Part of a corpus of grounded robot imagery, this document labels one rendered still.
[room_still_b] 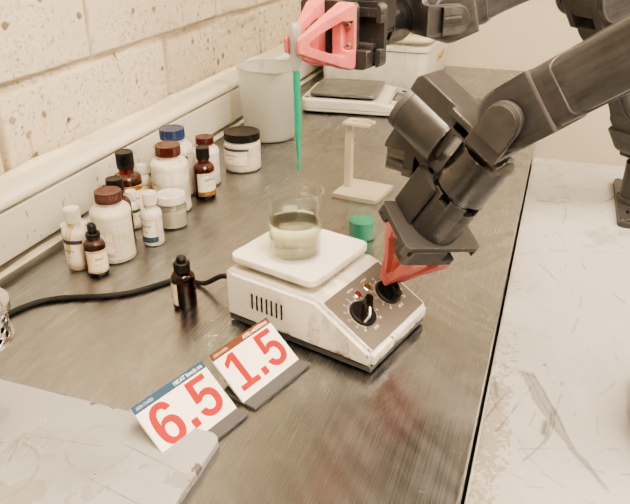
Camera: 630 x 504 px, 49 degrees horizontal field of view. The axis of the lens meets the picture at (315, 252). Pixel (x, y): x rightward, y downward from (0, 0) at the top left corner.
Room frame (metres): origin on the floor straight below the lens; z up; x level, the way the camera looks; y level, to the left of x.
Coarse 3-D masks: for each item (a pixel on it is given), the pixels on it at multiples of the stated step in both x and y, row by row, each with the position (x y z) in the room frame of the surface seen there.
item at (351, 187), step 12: (348, 120) 1.11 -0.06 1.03; (360, 120) 1.11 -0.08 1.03; (372, 120) 1.11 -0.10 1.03; (348, 132) 1.11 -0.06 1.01; (348, 144) 1.11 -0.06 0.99; (348, 156) 1.11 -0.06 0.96; (348, 168) 1.11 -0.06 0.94; (348, 180) 1.11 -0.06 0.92; (360, 180) 1.15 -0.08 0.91; (336, 192) 1.09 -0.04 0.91; (348, 192) 1.09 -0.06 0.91; (360, 192) 1.09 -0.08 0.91; (372, 192) 1.09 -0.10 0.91; (384, 192) 1.09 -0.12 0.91
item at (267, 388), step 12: (288, 348) 0.62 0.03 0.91; (288, 360) 0.61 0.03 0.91; (300, 360) 0.61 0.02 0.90; (276, 372) 0.59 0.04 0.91; (288, 372) 0.59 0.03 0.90; (300, 372) 0.59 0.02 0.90; (228, 384) 0.55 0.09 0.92; (264, 384) 0.57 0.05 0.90; (276, 384) 0.57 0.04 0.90; (228, 396) 0.56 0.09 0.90; (240, 396) 0.55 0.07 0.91; (252, 396) 0.55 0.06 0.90; (264, 396) 0.55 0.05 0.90; (252, 408) 0.54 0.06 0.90
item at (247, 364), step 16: (256, 336) 0.61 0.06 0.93; (272, 336) 0.62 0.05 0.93; (240, 352) 0.59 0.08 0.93; (256, 352) 0.60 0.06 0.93; (272, 352) 0.61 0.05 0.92; (288, 352) 0.62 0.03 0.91; (224, 368) 0.56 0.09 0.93; (240, 368) 0.57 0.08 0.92; (256, 368) 0.58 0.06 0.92; (272, 368) 0.59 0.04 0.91; (240, 384) 0.56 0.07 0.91; (256, 384) 0.57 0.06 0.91
